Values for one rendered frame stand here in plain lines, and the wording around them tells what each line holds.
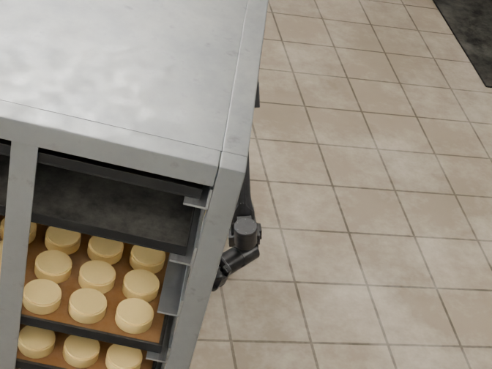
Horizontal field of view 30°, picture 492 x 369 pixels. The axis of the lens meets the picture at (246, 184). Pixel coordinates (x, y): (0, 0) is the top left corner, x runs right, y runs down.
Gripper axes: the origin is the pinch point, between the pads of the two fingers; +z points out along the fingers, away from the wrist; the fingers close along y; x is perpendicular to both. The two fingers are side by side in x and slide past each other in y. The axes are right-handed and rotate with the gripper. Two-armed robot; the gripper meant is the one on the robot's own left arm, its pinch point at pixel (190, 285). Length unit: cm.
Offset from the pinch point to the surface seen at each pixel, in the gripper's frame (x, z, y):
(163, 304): -24, 42, -99
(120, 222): -14, 42, -107
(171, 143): -14, 38, -121
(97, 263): -11, 42, -89
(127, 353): -23, 44, -83
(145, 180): -15, 41, -117
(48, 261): -8, 48, -89
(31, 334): -14, 54, -83
